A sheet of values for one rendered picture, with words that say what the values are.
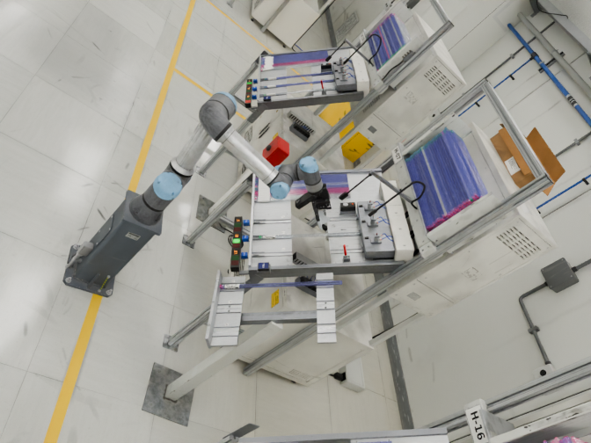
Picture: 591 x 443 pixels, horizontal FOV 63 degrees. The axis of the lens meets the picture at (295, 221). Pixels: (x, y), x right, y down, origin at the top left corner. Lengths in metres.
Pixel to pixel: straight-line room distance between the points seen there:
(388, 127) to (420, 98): 0.30
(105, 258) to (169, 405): 0.78
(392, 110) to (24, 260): 2.39
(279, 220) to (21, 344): 1.27
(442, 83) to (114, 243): 2.27
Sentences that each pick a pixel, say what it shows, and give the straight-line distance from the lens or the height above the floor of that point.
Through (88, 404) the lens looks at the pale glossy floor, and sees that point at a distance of 2.43.
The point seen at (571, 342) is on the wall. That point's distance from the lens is 3.43.
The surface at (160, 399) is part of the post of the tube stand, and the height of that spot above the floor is 0.01.
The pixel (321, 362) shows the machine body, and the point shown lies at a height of 0.33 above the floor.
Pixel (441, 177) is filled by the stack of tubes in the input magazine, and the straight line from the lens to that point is 2.30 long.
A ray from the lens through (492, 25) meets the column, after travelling 5.37.
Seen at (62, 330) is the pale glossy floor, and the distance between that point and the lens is 2.52.
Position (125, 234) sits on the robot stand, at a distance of 2.33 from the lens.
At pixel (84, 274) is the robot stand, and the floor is 0.07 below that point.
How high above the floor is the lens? 2.12
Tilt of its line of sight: 31 degrees down
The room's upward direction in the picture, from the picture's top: 50 degrees clockwise
